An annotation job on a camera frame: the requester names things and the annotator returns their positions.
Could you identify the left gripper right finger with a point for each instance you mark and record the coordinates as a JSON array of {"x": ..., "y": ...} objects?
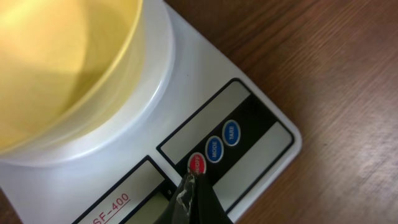
[{"x": 208, "y": 209}]

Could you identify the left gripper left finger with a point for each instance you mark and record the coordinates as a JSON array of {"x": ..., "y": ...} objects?
[{"x": 179, "y": 210}]

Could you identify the white digital kitchen scale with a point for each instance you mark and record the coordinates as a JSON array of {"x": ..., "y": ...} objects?
[{"x": 194, "y": 109}]

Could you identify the yellow plastic bowl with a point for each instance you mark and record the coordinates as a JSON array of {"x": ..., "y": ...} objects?
[{"x": 67, "y": 66}]

